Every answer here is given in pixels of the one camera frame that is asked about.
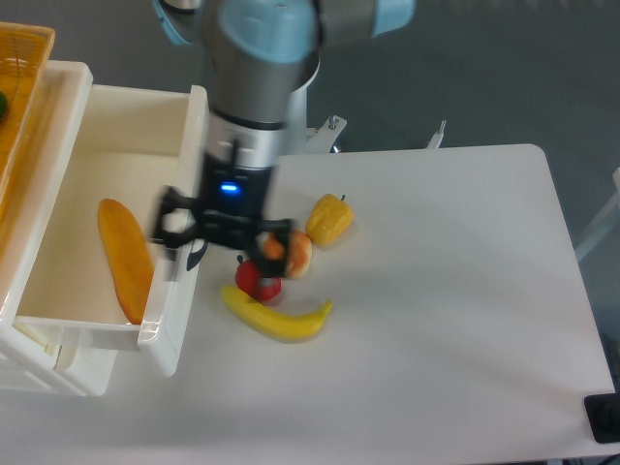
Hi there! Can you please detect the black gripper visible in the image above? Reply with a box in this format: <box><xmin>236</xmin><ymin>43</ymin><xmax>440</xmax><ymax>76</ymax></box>
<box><xmin>152</xmin><ymin>155</ymin><xmax>294</xmax><ymax>289</ymax></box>

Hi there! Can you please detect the long orange bread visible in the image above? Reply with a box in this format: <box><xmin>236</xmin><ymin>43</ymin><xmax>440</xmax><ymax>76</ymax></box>
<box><xmin>97</xmin><ymin>199</ymin><xmax>154</xmax><ymax>325</ymax></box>

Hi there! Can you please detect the white drawer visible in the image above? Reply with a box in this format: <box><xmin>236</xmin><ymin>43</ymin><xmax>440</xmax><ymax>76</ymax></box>
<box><xmin>15</xmin><ymin>85</ymin><xmax>207</xmax><ymax>377</ymax></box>

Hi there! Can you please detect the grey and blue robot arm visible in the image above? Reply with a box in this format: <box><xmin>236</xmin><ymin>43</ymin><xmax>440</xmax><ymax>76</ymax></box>
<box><xmin>152</xmin><ymin>1</ymin><xmax>416</xmax><ymax>287</ymax></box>

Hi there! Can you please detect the knotted bread roll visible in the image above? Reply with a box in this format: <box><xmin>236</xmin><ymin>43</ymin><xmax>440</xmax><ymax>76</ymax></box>
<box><xmin>263</xmin><ymin>230</ymin><xmax>313</xmax><ymax>279</ymax></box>

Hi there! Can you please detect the white drawer cabinet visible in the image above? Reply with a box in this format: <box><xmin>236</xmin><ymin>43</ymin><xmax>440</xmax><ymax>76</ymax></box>
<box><xmin>1</xmin><ymin>60</ymin><xmax>116</xmax><ymax>396</ymax></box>

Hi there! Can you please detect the red bell pepper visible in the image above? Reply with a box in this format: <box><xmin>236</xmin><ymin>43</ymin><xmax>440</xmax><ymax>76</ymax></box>
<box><xmin>234</xmin><ymin>255</ymin><xmax>282</xmax><ymax>302</ymax></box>

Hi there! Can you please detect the yellow banana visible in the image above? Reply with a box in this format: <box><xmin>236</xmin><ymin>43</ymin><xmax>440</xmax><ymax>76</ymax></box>
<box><xmin>220</xmin><ymin>286</ymin><xmax>333</xmax><ymax>343</ymax></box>

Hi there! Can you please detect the yellow bell pepper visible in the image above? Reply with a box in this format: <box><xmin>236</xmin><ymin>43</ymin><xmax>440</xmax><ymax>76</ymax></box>
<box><xmin>305</xmin><ymin>194</ymin><xmax>355</xmax><ymax>246</ymax></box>

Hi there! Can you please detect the green vegetable in basket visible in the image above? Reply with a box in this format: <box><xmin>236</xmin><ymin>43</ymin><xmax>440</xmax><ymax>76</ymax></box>
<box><xmin>0</xmin><ymin>92</ymin><xmax>9</xmax><ymax>119</ymax></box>

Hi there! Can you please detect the yellow woven basket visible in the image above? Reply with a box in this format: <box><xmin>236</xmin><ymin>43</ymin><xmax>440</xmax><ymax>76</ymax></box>
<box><xmin>1</xmin><ymin>22</ymin><xmax>55</xmax><ymax>203</ymax></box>

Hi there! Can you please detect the black device at table edge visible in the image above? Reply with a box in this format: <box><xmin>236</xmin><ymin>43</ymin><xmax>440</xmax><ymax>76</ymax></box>
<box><xmin>583</xmin><ymin>393</ymin><xmax>619</xmax><ymax>444</ymax></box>

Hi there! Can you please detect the black drawer handle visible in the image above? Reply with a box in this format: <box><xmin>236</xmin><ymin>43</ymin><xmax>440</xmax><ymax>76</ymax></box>
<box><xmin>186</xmin><ymin>239</ymin><xmax>208</xmax><ymax>271</ymax></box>

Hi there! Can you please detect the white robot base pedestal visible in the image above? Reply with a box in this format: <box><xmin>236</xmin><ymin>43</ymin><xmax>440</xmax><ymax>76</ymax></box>
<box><xmin>281</xmin><ymin>57</ymin><xmax>348</xmax><ymax>155</ymax></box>

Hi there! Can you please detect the white frame at right edge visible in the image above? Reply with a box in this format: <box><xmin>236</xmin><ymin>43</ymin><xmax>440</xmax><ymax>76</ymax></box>
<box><xmin>574</xmin><ymin>169</ymin><xmax>619</xmax><ymax>263</ymax></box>

